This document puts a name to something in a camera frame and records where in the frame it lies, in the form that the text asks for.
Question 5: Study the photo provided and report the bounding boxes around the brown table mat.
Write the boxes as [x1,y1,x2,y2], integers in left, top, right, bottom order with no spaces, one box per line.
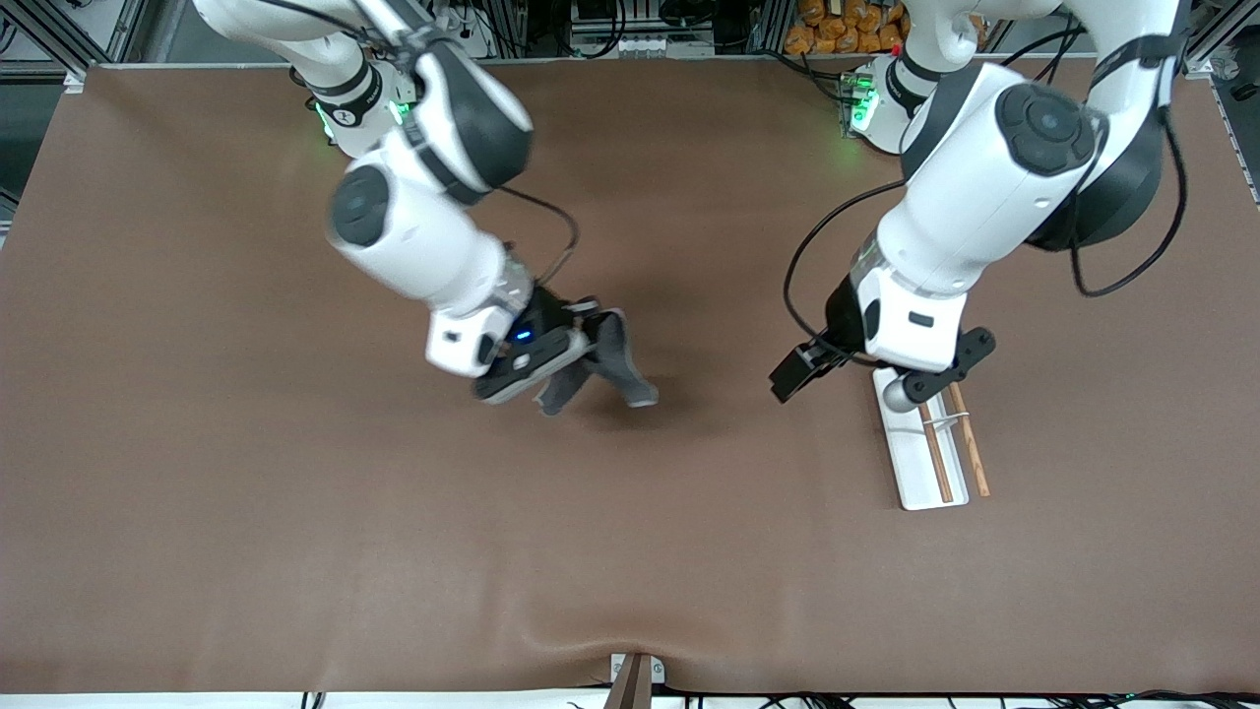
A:
[0,54,1260,696]

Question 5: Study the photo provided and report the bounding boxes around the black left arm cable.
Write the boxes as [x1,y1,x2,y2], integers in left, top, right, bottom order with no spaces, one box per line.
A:
[784,20,1190,357]

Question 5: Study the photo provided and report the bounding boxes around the orange snack packets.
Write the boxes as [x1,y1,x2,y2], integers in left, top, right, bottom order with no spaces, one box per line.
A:
[784,0,909,56]

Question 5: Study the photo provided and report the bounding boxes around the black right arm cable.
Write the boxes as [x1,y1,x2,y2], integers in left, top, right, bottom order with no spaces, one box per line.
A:
[500,183,582,289]

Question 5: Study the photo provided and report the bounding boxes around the white connector block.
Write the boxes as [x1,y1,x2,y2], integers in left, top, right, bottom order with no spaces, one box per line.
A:
[610,34,716,59]

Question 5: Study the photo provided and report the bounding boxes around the metal camera mount clamp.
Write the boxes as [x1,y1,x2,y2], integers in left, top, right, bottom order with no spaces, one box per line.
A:
[609,652,666,709]

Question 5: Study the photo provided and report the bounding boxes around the grey purple towel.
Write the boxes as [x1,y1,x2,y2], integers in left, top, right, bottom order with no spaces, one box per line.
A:
[534,309,661,418]

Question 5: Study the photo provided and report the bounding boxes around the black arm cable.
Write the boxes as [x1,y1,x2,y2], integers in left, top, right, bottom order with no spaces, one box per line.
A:
[500,183,582,289]
[784,20,1190,357]

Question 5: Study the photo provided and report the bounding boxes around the white power strip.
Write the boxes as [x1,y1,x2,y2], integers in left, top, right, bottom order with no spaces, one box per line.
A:
[433,0,495,62]

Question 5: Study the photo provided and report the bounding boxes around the white rack with wooden rods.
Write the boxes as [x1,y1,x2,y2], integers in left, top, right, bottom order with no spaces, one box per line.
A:
[872,364,991,512]

